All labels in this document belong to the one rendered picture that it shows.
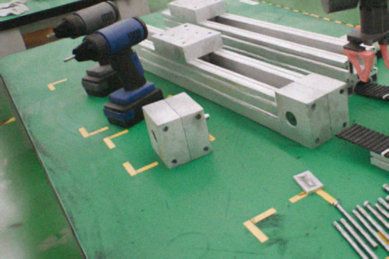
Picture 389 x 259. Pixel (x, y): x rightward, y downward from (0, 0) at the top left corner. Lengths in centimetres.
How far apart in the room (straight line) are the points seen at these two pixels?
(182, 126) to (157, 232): 21
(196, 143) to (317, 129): 23
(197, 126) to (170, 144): 6
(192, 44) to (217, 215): 51
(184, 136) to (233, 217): 21
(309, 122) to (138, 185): 33
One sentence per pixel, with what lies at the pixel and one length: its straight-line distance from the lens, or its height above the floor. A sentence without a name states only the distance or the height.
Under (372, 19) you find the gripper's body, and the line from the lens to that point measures 103.
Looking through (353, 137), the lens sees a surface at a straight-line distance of 91.
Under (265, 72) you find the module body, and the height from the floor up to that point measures 86.
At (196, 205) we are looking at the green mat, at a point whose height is 78.
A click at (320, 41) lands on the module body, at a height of 86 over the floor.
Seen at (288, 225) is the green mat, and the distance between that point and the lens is 79.
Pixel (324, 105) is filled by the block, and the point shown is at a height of 85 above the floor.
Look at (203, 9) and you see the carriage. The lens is 152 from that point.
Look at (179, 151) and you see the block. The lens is 97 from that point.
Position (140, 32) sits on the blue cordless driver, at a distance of 115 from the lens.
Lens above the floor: 128
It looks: 25 degrees down
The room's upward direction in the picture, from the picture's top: 10 degrees counter-clockwise
